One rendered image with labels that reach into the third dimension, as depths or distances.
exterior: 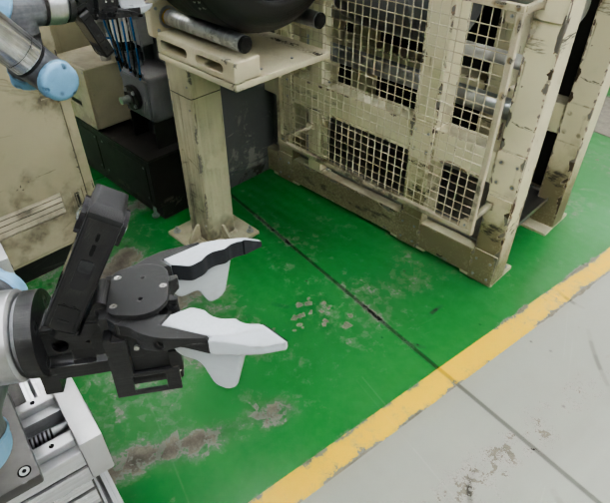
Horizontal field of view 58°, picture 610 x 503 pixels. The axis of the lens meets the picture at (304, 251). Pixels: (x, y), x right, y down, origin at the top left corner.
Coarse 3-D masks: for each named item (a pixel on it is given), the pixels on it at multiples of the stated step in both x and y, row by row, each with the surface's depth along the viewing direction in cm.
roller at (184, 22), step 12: (168, 12) 155; (180, 12) 154; (168, 24) 157; (180, 24) 152; (192, 24) 149; (204, 24) 147; (204, 36) 147; (216, 36) 143; (228, 36) 141; (240, 36) 139; (240, 48) 139
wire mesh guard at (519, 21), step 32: (480, 0) 139; (288, 32) 193; (384, 32) 164; (512, 32) 137; (512, 64) 141; (288, 96) 209; (320, 160) 211; (352, 160) 199; (384, 192) 194; (480, 192) 165; (448, 224) 180
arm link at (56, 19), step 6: (48, 0) 110; (54, 0) 111; (60, 0) 111; (66, 0) 112; (54, 6) 111; (60, 6) 112; (66, 6) 112; (54, 12) 111; (60, 12) 112; (66, 12) 113; (54, 18) 112; (60, 18) 113; (66, 18) 114; (54, 24) 114; (60, 24) 116
